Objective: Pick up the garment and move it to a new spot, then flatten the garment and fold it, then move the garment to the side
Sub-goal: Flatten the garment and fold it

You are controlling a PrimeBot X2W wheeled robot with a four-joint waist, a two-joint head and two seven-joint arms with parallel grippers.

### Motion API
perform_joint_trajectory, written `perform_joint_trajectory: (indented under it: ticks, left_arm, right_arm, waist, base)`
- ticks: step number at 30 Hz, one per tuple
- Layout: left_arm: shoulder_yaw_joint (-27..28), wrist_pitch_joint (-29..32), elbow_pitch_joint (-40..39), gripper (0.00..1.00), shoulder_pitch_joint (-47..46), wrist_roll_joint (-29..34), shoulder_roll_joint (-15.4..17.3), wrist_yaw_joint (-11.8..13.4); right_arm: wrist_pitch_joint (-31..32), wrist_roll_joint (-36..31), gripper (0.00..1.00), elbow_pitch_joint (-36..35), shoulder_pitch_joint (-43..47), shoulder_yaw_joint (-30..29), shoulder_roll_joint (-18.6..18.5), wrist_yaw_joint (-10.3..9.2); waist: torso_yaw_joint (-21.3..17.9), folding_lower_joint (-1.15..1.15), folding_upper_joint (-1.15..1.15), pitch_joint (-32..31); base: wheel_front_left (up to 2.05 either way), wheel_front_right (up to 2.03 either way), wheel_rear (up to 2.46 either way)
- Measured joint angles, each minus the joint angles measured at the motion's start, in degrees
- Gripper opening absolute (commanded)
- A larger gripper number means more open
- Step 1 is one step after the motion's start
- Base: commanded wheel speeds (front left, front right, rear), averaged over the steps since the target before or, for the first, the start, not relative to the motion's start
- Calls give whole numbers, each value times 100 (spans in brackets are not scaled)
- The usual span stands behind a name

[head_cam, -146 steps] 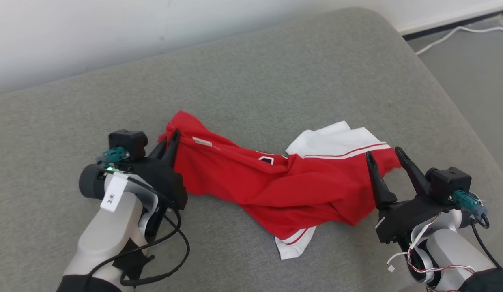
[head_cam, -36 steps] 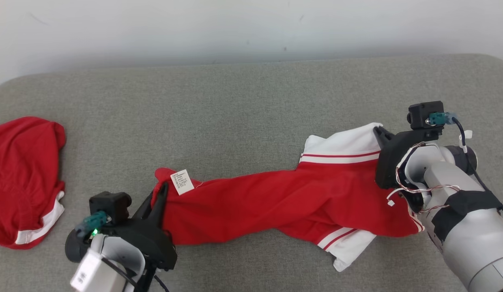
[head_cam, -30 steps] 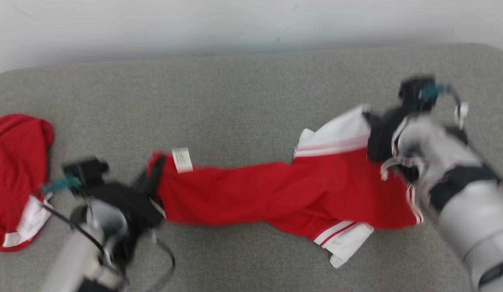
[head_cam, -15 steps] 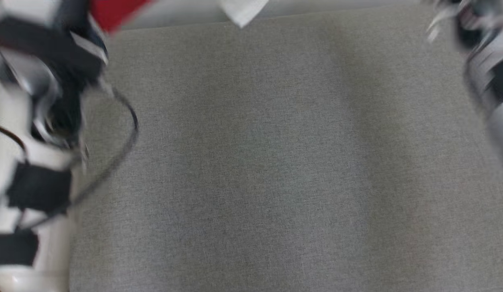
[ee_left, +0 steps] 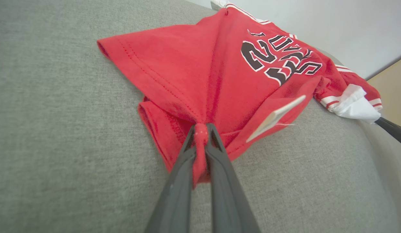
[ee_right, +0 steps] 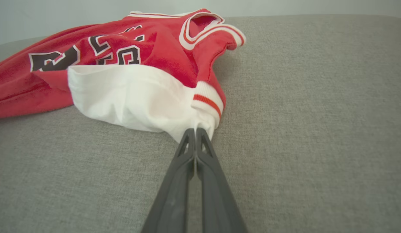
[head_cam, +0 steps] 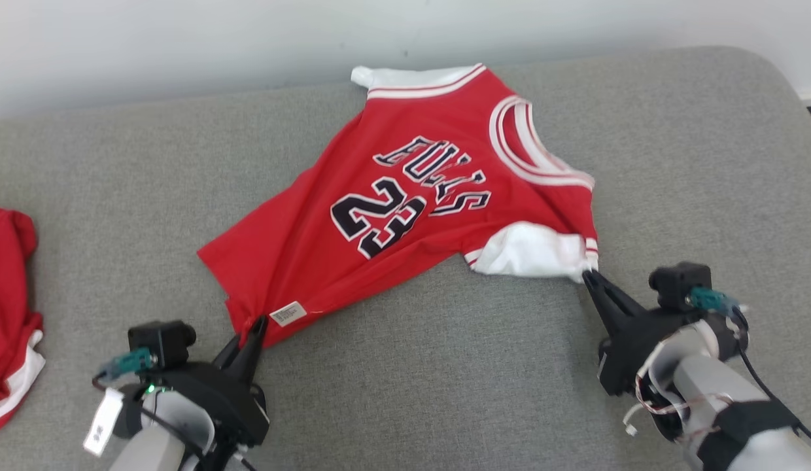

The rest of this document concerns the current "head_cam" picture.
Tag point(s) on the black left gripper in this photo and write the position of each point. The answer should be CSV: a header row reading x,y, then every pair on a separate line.
x,y
229,409

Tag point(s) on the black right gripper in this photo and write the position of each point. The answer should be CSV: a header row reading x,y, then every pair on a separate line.
x,y
631,353

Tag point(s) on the red basketball jersey number print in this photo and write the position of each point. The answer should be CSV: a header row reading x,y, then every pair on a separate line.
x,y
314,248

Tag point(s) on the red shorts white side stripe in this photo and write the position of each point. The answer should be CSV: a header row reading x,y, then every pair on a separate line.
x,y
6,314

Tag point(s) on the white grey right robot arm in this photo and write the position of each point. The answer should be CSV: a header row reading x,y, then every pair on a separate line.
x,y
700,386

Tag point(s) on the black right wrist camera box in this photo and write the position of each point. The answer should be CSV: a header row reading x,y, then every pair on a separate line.
x,y
673,284

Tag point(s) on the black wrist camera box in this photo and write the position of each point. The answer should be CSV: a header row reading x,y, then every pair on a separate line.
x,y
673,284
158,343

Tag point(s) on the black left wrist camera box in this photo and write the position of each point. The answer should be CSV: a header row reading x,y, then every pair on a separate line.
x,y
158,343

